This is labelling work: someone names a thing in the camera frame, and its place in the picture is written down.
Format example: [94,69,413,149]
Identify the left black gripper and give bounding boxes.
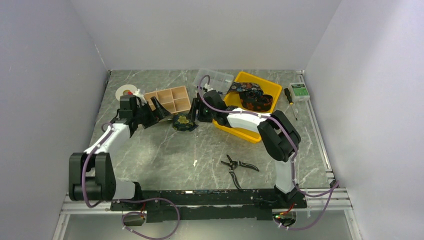
[133,96,171,129]

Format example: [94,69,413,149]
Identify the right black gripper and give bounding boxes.
[186,97,217,123]

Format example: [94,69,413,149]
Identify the blue yellow floral tie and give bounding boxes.
[172,112,198,132]

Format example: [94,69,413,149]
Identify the wooden compartment box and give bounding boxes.
[144,86,191,114]

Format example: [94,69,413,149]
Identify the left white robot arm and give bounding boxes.
[68,95,171,210]

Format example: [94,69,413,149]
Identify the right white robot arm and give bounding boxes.
[189,90,301,208]

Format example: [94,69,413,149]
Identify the yellow plastic tray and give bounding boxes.
[212,71,283,144]

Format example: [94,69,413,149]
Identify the clear plastic organizer box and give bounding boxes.
[192,68,235,96]

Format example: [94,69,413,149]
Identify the black pliers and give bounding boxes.
[220,154,261,191]

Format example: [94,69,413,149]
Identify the dark orange floral tie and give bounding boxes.
[227,82,274,112]

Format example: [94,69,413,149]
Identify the black yellow screwdriver right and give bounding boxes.
[284,88,298,121]

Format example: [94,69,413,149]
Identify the white green electronic box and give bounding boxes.
[288,82,310,103]

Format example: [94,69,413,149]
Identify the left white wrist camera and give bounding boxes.
[127,88,147,104]

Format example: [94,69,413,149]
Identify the white tape ring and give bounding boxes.
[115,84,138,101]

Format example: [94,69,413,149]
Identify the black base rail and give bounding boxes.
[110,188,307,223]

